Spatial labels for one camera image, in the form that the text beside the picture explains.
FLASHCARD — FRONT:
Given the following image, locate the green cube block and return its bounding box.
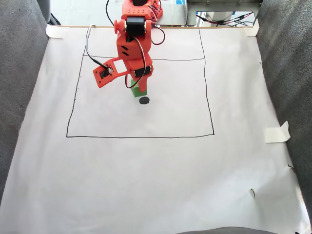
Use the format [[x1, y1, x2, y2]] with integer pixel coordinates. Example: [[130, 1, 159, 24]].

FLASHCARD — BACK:
[[130, 78, 148, 98]]

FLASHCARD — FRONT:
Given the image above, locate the white paper sheet with lines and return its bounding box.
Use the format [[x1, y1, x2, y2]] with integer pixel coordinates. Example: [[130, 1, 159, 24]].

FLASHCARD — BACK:
[[0, 25, 312, 234]]

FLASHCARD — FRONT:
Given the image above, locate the white tape piece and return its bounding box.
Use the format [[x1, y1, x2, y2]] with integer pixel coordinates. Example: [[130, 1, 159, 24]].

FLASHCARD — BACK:
[[264, 120, 291, 144], [45, 24, 64, 39], [243, 18, 259, 37]]

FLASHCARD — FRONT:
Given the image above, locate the silver metal cylinder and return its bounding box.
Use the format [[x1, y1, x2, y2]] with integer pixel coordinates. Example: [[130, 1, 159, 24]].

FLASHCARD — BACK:
[[204, 11, 234, 22]]

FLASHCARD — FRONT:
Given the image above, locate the grey cloth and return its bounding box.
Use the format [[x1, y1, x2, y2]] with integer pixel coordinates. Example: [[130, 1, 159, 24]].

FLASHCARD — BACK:
[[255, 0, 312, 220], [175, 226, 281, 234], [0, 0, 51, 205]]

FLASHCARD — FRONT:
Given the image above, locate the white red black servo wire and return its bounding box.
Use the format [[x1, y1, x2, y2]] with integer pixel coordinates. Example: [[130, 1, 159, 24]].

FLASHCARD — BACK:
[[150, 25, 166, 46], [125, 36, 147, 89]]

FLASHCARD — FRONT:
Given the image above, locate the camera board on orange bracket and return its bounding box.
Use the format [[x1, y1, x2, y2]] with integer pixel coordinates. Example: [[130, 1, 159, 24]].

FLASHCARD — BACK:
[[92, 57, 130, 89]]

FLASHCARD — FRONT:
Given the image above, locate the black camera cable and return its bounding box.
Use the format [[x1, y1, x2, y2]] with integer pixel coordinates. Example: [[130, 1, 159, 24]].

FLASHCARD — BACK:
[[85, 0, 116, 74]]

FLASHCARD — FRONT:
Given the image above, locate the shiny base plate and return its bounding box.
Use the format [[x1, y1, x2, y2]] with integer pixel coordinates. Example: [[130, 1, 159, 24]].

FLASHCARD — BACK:
[[156, 0, 188, 26]]

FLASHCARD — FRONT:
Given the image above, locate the grey metal frame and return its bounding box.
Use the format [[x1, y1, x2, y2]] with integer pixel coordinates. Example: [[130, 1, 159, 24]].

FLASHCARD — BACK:
[[185, 0, 265, 27]]

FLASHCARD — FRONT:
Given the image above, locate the grey cylindrical post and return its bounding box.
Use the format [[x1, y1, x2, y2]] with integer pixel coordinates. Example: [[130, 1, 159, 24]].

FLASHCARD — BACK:
[[36, 0, 52, 24]]

